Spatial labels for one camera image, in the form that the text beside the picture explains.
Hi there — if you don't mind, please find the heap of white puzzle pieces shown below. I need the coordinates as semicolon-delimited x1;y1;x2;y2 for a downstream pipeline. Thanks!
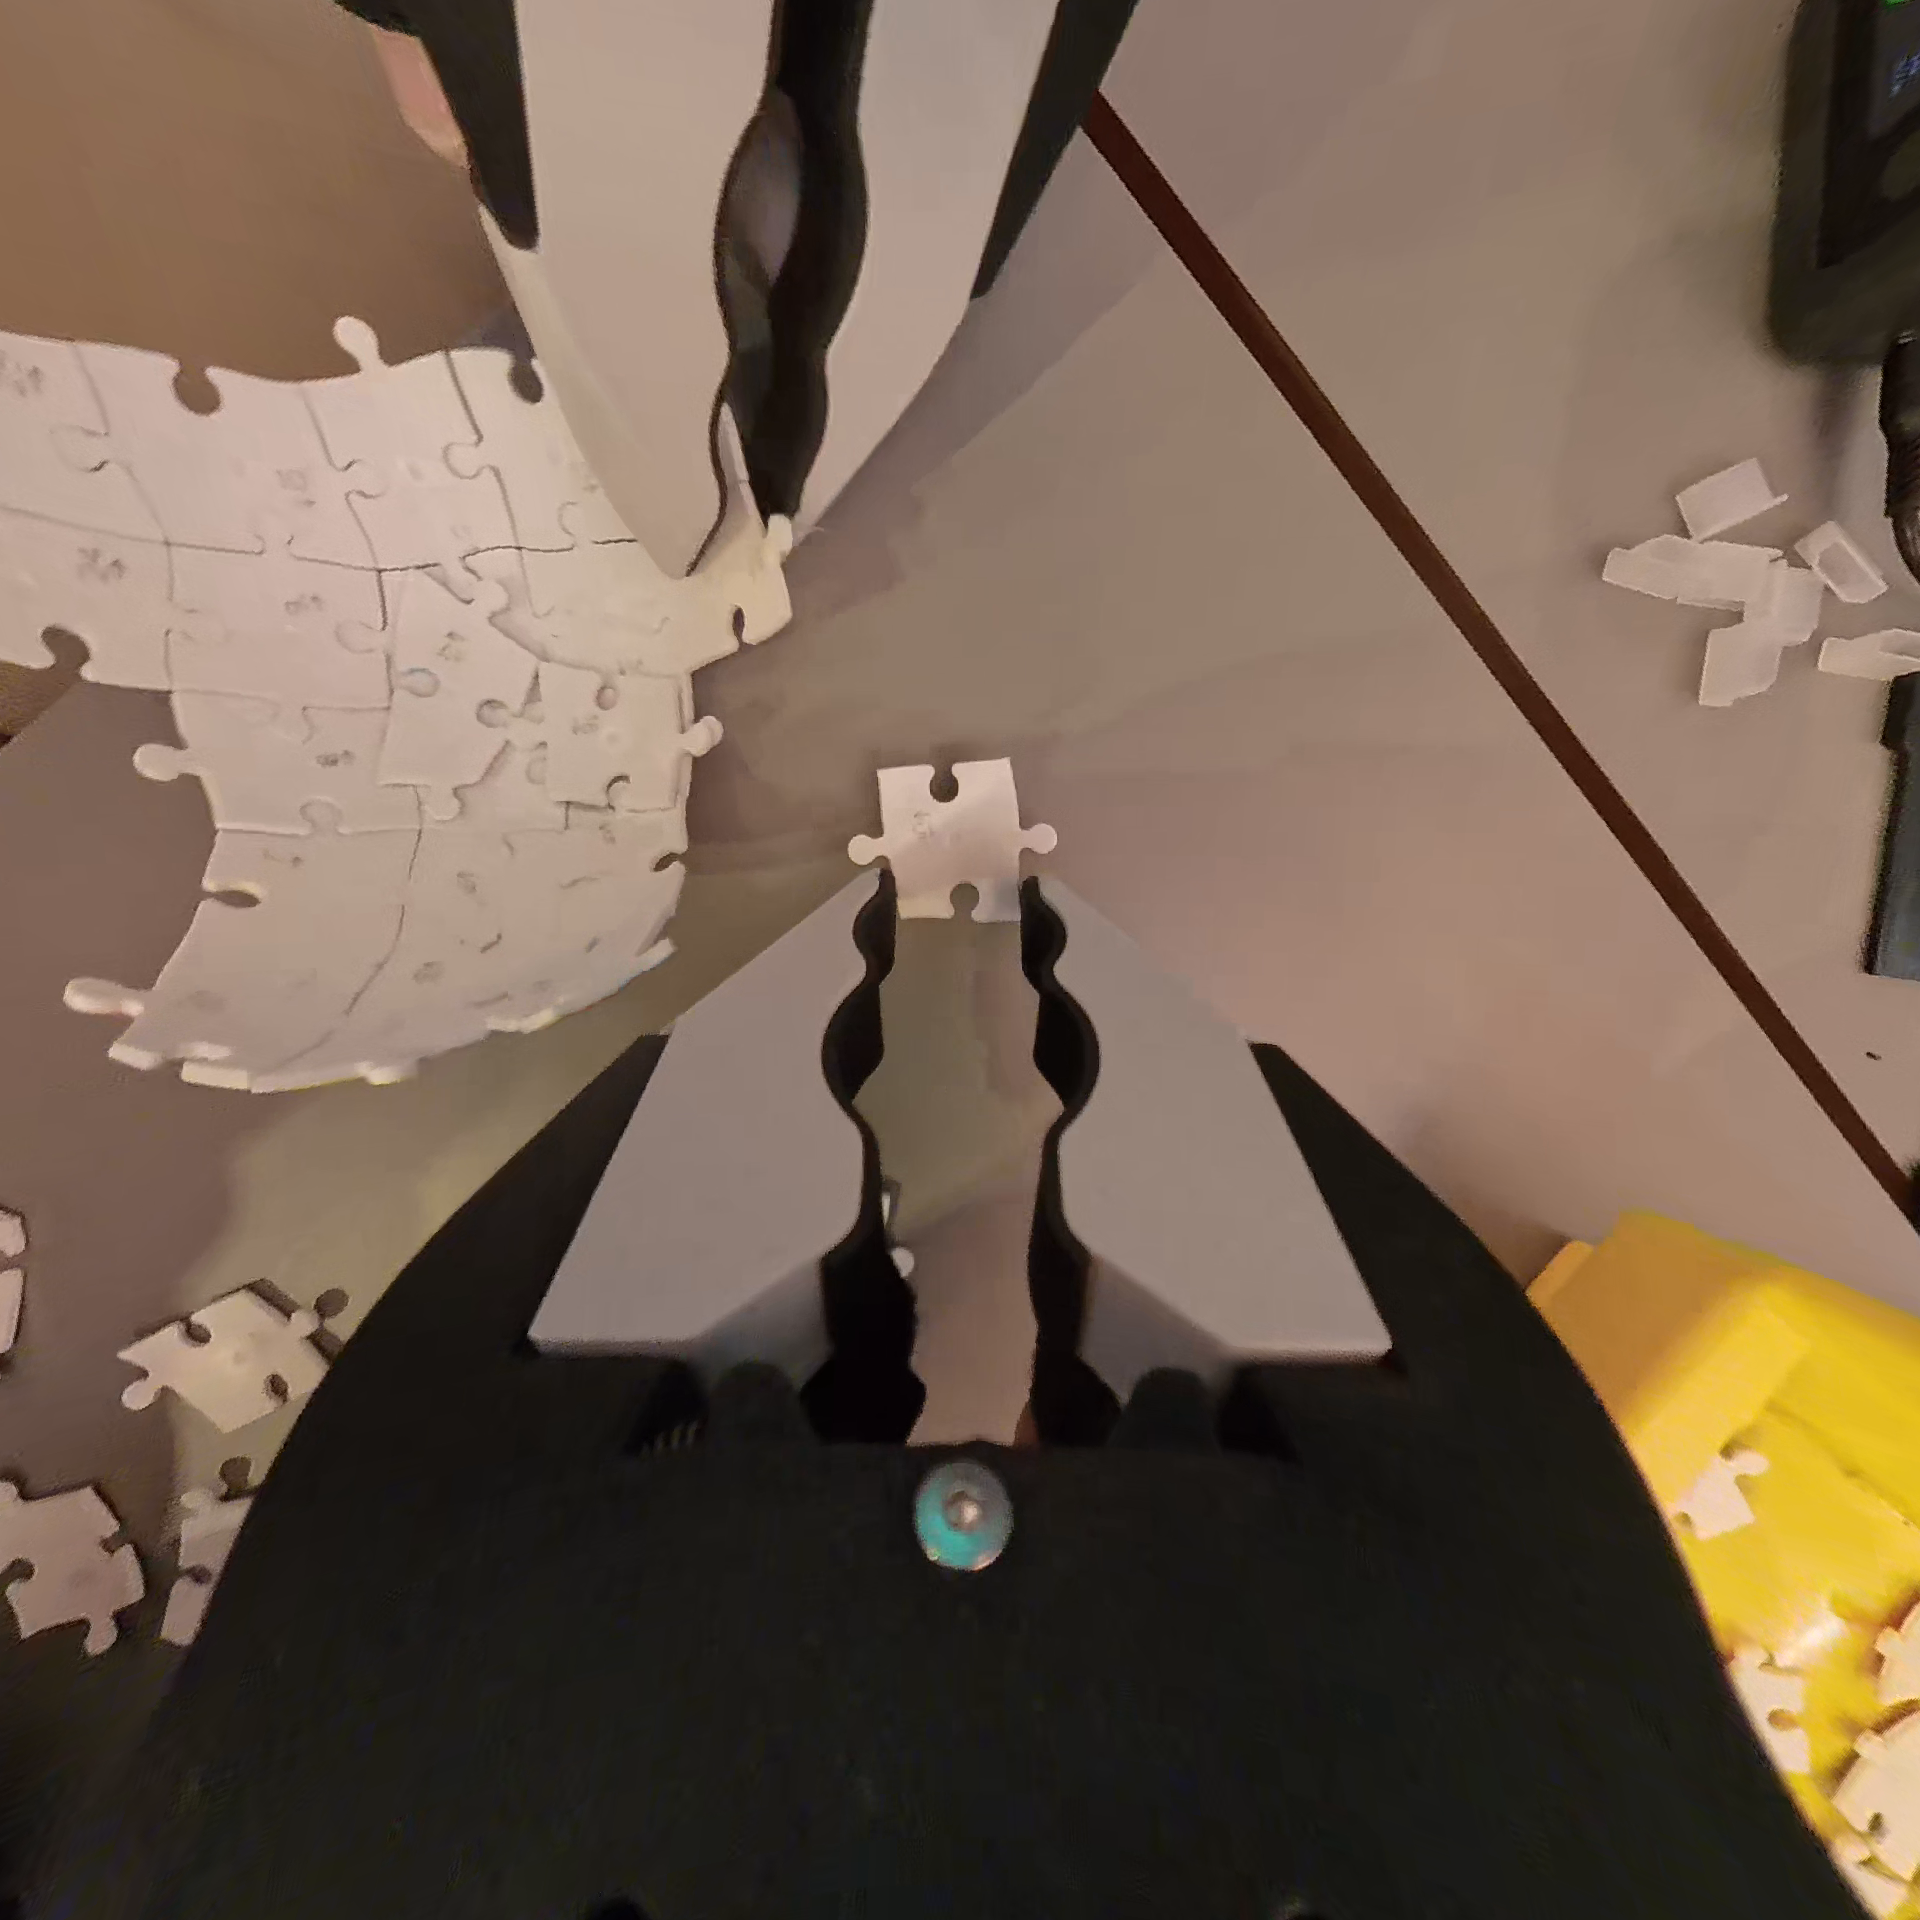
1664;1448;1920;1899

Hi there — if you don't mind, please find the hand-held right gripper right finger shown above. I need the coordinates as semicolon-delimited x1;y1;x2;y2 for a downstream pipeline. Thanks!
1019;873;1393;1370

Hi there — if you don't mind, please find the partly built white puzzle ball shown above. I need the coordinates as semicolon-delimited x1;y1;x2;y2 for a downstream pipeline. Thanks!
0;316;799;1096

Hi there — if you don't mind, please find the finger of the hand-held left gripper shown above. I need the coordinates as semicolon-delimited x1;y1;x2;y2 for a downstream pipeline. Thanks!
756;0;1056;519
477;0;785;578

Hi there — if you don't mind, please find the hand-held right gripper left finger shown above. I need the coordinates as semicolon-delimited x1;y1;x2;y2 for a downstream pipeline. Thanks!
525;866;903;1365

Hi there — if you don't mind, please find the black charger cube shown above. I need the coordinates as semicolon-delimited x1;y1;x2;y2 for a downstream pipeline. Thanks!
1767;0;1920;362

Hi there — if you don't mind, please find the wooden-edged white table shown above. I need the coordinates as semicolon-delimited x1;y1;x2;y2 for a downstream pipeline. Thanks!
960;0;1920;1277

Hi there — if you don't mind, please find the person's left hand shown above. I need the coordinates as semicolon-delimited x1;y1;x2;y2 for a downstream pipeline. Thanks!
368;17;471;169

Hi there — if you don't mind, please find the black mat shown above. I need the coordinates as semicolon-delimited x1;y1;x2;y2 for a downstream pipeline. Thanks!
1864;681;1920;980

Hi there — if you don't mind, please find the pile of clear plastic caps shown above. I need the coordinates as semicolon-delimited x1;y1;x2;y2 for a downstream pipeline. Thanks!
1602;458;1920;712

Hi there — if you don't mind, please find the single white puzzle piece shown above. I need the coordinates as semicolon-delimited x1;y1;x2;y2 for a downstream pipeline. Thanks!
848;756;1059;923

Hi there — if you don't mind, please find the yellow plastic bin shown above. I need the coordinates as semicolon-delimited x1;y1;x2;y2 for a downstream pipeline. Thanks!
1524;1212;1920;1920

